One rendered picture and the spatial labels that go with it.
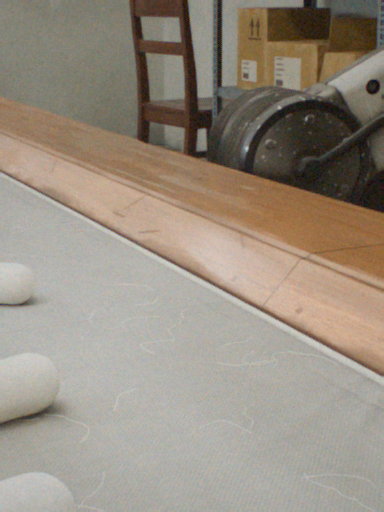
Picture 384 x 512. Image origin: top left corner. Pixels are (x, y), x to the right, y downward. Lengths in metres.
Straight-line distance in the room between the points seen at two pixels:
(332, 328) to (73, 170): 0.36
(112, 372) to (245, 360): 0.05
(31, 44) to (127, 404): 4.93
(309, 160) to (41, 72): 4.41
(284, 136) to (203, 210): 0.36
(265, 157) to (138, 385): 0.56
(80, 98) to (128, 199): 4.72
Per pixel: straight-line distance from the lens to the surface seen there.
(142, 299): 0.49
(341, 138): 0.95
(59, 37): 5.31
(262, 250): 0.50
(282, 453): 0.33
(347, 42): 3.34
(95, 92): 5.39
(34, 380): 0.35
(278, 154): 0.93
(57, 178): 0.76
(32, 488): 0.27
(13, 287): 0.48
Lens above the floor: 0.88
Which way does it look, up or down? 14 degrees down
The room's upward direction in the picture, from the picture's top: straight up
